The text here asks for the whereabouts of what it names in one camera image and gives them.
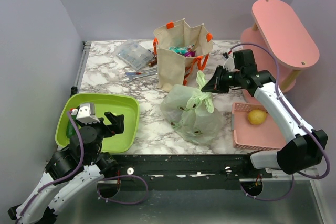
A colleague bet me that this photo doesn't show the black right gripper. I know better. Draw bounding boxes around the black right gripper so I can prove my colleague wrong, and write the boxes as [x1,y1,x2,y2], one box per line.
[202,65,243,94]

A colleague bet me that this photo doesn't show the green avocado print plastic bag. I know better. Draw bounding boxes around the green avocado print plastic bag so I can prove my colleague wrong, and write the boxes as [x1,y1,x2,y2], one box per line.
[160,71,223,146]

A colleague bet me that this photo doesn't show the purple snack packet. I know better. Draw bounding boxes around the purple snack packet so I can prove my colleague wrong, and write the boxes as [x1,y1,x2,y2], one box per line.
[183,51,196,58]

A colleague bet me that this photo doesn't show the teal snack packet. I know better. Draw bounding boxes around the teal snack packet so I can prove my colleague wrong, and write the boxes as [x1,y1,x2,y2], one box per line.
[169,45,194,55]

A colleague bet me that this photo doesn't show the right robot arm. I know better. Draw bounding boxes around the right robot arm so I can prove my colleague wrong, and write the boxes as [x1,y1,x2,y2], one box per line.
[202,49,330,178]

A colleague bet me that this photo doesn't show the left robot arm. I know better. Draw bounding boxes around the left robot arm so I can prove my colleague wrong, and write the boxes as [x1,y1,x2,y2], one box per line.
[8,109,124,223]

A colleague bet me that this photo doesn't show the beige canvas tote bag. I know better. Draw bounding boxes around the beige canvas tote bag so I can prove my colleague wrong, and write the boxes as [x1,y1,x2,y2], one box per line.
[153,19,213,92]

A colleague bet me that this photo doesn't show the lime green plastic tray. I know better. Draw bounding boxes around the lime green plastic tray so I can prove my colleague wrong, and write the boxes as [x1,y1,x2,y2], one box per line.
[55,93,140,153]

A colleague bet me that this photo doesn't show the green cucumber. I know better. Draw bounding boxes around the green cucumber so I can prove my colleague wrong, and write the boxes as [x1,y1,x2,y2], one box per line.
[66,119,78,139]

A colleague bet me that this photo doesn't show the silver wrench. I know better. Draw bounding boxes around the silver wrench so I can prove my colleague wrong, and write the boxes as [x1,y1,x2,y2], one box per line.
[126,73,157,82]

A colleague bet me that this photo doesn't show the brown small bottle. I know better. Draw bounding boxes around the brown small bottle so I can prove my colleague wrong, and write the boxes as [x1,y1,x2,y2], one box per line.
[148,59,158,67]

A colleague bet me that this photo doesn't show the pink plastic basket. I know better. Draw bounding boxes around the pink plastic basket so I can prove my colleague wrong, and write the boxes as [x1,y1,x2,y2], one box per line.
[232,102,286,151]

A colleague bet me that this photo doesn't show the clear plastic organizer box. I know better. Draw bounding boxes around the clear plastic organizer box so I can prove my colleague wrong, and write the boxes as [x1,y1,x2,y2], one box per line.
[113,39,154,70]

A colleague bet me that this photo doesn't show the pink two-tier shelf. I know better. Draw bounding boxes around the pink two-tier shelf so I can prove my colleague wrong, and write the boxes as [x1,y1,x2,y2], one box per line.
[240,0,320,92]

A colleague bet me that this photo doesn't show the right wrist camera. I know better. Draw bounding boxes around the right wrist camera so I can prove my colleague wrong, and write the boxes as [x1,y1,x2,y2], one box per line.
[222,52,235,71]

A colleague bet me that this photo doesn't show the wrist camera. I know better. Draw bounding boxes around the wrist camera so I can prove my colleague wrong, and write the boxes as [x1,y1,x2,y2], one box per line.
[70,103,100,124]
[222,52,235,71]

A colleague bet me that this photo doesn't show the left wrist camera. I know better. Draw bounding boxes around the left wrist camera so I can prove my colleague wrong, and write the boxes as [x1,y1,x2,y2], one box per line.
[70,103,100,124]

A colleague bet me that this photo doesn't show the blue handled tool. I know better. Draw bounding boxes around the blue handled tool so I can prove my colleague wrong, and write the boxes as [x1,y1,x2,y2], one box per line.
[125,72,150,76]

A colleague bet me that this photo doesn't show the black table front rail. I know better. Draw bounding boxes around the black table front rail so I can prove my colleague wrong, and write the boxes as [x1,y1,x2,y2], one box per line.
[52,153,263,190]

